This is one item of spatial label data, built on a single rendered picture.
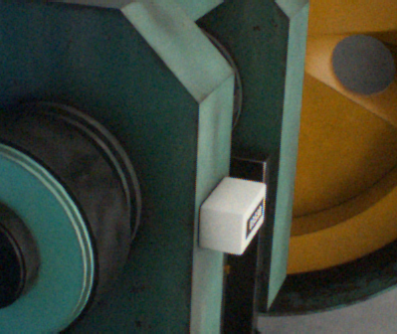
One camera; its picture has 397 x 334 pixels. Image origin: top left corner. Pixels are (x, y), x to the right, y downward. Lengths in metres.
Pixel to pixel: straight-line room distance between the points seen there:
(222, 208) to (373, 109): 0.55
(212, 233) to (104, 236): 0.12
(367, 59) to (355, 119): 3.07
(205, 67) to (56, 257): 0.21
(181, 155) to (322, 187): 0.62
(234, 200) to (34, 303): 0.20
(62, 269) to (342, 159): 0.70
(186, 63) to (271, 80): 0.28
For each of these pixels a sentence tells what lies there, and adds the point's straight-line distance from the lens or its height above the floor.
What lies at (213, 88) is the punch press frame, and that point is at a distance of 0.80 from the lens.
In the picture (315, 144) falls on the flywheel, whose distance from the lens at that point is 1.36.
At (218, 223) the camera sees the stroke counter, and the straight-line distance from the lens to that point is 0.81.
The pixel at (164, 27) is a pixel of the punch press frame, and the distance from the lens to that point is 0.80.
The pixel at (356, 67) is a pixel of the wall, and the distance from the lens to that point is 4.42.
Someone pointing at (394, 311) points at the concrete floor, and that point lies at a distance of 3.26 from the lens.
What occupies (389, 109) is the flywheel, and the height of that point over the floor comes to 1.25.
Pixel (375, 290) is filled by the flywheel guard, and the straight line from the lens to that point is 1.36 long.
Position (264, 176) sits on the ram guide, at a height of 1.25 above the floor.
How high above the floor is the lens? 1.69
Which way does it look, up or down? 24 degrees down
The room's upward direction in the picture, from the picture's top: 3 degrees clockwise
